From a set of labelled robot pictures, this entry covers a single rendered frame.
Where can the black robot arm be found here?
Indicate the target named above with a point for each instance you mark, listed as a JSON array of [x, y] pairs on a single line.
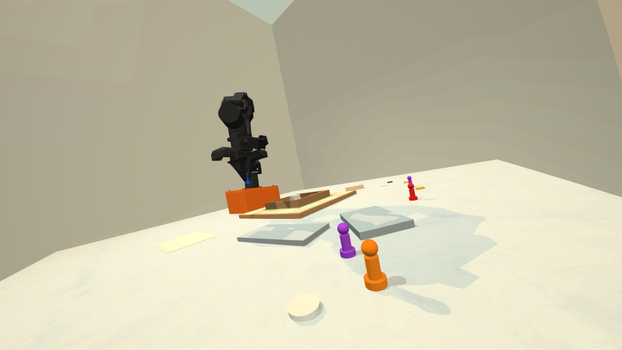
[[236, 112]]

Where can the pale yellow flat rectangle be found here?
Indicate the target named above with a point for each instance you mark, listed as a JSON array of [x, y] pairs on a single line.
[[184, 241]]

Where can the red pawn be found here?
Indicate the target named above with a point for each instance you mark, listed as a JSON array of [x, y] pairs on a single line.
[[412, 192]]

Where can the orange pawn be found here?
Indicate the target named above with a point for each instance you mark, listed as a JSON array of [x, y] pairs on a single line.
[[374, 279]]

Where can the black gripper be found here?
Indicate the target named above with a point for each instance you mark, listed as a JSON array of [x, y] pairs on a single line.
[[241, 159]]

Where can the pale yellow flat bar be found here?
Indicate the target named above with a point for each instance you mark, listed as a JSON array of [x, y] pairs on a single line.
[[354, 188]]

